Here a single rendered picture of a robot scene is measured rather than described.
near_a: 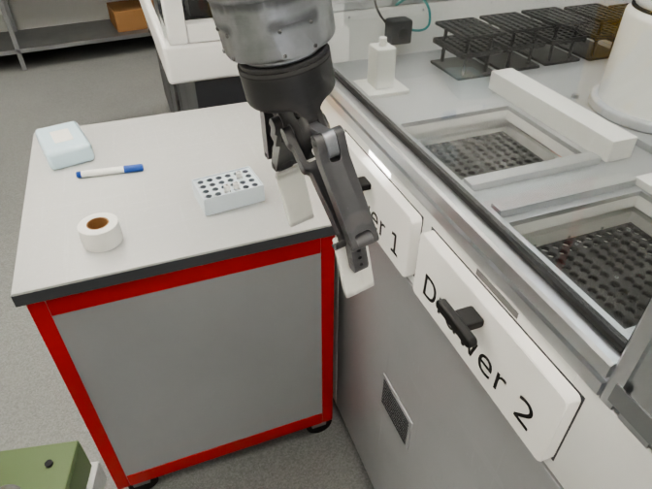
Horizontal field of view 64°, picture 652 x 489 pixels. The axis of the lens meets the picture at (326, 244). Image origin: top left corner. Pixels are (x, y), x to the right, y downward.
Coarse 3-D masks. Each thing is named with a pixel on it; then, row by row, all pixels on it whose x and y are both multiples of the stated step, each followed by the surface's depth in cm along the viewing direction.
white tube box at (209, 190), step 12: (240, 168) 109; (192, 180) 105; (204, 180) 106; (216, 180) 106; (228, 180) 107; (240, 180) 106; (252, 180) 107; (204, 192) 104; (216, 192) 103; (240, 192) 103; (252, 192) 104; (264, 192) 105; (204, 204) 101; (216, 204) 102; (228, 204) 103; (240, 204) 104
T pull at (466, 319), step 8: (440, 304) 62; (448, 304) 62; (440, 312) 62; (448, 312) 61; (456, 312) 61; (464, 312) 61; (472, 312) 61; (448, 320) 61; (456, 320) 60; (464, 320) 60; (472, 320) 60; (480, 320) 60; (456, 328) 60; (464, 328) 59; (472, 328) 60; (464, 336) 58; (472, 336) 58; (472, 344) 58
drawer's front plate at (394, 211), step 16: (352, 144) 90; (352, 160) 89; (368, 160) 86; (368, 176) 84; (384, 176) 82; (368, 192) 86; (384, 192) 79; (384, 208) 81; (400, 208) 75; (384, 224) 82; (400, 224) 76; (416, 224) 73; (384, 240) 83; (400, 240) 78; (416, 240) 75; (400, 256) 79; (416, 256) 77; (400, 272) 80
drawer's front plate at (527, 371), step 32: (448, 256) 66; (416, 288) 76; (448, 288) 67; (480, 288) 62; (512, 320) 58; (480, 352) 63; (512, 352) 56; (512, 384) 58; (544, 384) 52; (512, 416) 59; (544, 416) 53; (544, 448) 55
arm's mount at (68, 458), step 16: (32, 448) 58; (48, 448) 58; (64, 448) 58; (80, 448) 59; (0, 464) 57; (16, 464) 57; (32, 464) 57; (48, 464) 57; (64, 464) 57; (80, 464) 59; (0, 480) 56; (16, 480) 56; (32, 480) 56; (48, 480) 55; (64, 480) 55; (80, 480) 58
